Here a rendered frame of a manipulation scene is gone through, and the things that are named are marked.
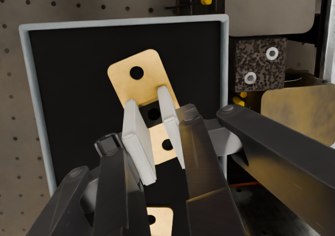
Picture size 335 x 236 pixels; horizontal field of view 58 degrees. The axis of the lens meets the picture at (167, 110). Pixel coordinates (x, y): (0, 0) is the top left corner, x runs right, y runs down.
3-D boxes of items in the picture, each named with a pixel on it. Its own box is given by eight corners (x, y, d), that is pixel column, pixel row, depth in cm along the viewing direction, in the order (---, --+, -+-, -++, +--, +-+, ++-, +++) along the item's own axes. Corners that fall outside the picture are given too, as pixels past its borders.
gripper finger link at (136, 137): (157, 182, 16) (144, 187, 16) (150, 132, 22) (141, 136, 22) (134, 133, 15) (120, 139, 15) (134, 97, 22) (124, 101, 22)
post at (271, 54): (201, 47, 67) (285, 90, 29) (179, 49, 67) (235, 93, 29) (201, 24, 66) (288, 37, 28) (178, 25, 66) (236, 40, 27)
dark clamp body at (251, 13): (216, 24, 67) (312, 35, 30) (163, 27, 66) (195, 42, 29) (217, -12, 64) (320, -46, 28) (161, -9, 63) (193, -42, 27)
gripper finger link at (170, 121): (162, 121, 15) (176, 116, 15) (156, 88, 21) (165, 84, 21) (183, 171, 16) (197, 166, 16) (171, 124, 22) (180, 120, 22)
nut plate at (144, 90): (195, 146, 24) (198, 153, 23) (151, 165, 24) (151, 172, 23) (154, 46, 21) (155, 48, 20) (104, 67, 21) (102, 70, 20)
